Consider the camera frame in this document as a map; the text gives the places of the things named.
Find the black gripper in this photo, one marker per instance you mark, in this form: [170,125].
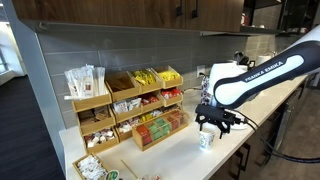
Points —
[216,116]

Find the patterned paper cup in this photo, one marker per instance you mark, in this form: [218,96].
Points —
[207,142]
[207,131]

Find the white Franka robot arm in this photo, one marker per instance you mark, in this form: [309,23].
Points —
[266,73]

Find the small creamer cups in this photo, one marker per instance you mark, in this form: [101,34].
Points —
[150,177]

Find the dark wood lower cabinet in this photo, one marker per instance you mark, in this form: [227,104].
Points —
[226,170]

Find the dark wood cabinet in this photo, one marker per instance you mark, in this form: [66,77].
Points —
[226,170]
[100,10]

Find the wooden organizer bin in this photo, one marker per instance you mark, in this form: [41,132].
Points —
[96,126]
[152,106]
[103,146]
[128,115]
[173,107]
[173,100]
[124,135]
[173,82]
[151,87]
[125,93]
[91,104]

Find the wooden tea bag box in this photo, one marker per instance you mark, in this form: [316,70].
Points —
[160,135]

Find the red packets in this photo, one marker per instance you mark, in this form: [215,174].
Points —
[170,92]

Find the yellow sweetener packets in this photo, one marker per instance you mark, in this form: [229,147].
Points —
[168,75]

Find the yellow green packets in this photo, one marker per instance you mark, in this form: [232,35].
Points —
[144,77]

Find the wooden stir stick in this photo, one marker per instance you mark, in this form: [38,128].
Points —
[129,169]

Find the green round lid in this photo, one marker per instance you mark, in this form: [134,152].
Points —
[112,175]

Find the red mug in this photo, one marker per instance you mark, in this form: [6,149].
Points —
[245,20]

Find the white sugar packets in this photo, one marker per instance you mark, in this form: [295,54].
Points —
[90,168]

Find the white wrapped stir sticks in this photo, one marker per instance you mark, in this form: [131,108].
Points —
[85,81]

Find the small wooden packet box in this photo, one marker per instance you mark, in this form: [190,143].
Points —
[74,166]

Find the dark wood upper cabinet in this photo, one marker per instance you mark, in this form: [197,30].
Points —
[100,10]

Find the white wall outlet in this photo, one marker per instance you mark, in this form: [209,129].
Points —
[200,70]

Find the dark open wall shelf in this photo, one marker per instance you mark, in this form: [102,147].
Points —
[263,30]

